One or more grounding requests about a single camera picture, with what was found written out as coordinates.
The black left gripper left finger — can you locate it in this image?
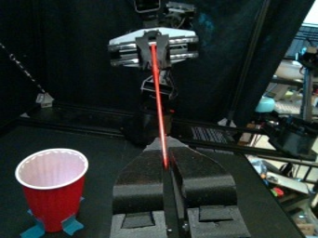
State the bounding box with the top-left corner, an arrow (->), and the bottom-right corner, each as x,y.
109,136 -> 168,238

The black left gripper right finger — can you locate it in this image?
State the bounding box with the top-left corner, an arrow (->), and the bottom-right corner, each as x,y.
167,136 -> 252,238

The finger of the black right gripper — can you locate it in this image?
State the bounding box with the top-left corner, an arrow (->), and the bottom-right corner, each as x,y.
133,32 -> 156,71
155,32 -> 172,70

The red plastic toy knife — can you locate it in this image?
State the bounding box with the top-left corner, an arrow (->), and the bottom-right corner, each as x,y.
149,43 -> 171,170

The black ribbed grille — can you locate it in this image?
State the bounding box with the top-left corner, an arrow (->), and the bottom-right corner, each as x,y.
188,126 -> 230,144

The small red object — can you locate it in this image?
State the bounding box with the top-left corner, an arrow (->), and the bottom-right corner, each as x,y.
271,186 -> 287,199

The blue tape strip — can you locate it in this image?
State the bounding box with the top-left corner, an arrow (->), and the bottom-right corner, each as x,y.
19,222 -> 45,238
61,215 -> 85,236

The red plastic cup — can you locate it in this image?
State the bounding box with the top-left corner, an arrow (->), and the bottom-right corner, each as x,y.
13,147 -> 91,233

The black machine box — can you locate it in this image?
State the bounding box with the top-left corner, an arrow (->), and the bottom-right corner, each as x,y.
263,114 -> 318,161

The teal round object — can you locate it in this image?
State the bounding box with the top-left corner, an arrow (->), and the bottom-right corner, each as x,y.
254,96 -> 276,113

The computer monitor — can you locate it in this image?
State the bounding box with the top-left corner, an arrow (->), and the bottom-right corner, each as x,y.
284,22 -> 318,60

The black frame post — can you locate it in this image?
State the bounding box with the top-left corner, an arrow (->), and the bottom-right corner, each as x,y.
226,0 -> 274,126

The brace wire with turnbuckle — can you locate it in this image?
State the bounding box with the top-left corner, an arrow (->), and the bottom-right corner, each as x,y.
0,41 -> 47,96

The blue metal post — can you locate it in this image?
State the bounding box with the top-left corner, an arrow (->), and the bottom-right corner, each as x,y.
300,46 -> 318,123

